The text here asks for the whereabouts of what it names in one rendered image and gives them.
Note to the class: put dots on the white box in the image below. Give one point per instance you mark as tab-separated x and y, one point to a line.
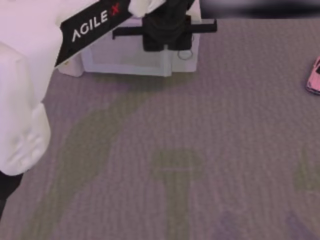
125	57

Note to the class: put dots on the pink toy car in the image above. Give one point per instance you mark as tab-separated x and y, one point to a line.
314	77

